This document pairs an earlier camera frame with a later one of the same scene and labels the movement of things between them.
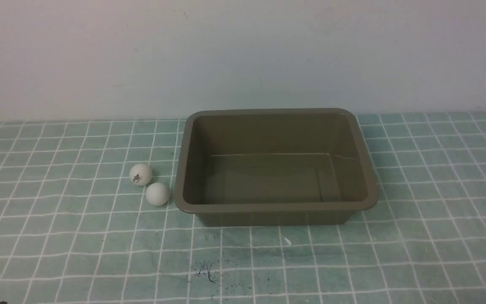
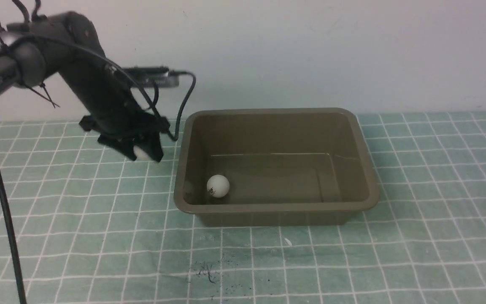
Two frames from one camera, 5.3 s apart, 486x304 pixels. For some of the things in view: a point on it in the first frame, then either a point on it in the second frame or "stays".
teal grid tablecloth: [57, 219] stays
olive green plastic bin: [273, 166] stays
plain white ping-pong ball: [157, 194] -> [141, 155]
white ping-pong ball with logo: [140, 174] -> [218, 185]
